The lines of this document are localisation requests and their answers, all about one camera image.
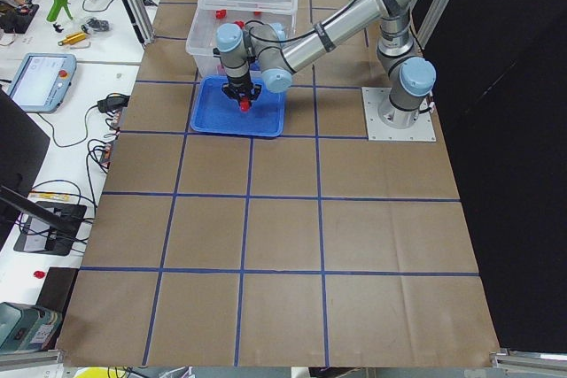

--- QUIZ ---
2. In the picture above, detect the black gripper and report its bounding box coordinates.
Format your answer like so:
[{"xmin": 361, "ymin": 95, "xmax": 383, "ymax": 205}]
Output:
[{"xmin": 221, "ymin": 82, "xmax": 262, "ymax": 102}]

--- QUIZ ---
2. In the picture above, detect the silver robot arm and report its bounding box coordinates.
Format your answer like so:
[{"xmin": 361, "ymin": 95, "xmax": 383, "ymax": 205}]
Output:
[{"xmin": 214, "ymin": 0, "xmax": 436, "ymax": 129}]

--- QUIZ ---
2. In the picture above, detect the clear plastic storage box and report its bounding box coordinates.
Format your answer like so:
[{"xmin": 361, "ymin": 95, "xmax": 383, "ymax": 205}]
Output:
[{"xmin": 186, "ymin": 8, "xmax": 296, "ymax": 78}]

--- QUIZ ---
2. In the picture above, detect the blue plastic tray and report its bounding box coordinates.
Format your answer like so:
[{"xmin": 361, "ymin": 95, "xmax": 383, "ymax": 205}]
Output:
[{"xmin": 190, "ymin": 75, "xmax": 286, "ymax": 137}]

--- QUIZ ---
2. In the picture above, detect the black power adapter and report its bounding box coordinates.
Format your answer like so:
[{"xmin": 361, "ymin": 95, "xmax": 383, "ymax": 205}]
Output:
[{"xmin": 97, "ymin": 93, "xmax": 130, "ymax": 113}]

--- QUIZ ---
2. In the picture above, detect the blue teach pendant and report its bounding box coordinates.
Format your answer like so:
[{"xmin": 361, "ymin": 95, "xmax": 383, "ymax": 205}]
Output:
[{"xmin": 7, "ymin": 53, "xmax": 77, "ymax": 113}]

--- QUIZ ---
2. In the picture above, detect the black monitor stand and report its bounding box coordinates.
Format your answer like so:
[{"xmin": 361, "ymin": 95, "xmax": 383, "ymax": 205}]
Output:
[{"xmin": 1, "ymin": 186, "xmax": 87, "ymax": 257}]

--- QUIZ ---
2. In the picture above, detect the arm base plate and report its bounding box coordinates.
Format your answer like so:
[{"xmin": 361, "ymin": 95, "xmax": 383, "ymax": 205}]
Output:
[{"xmin": 361, "ymin": 87, "xmax": 437, "ymax": 143}]

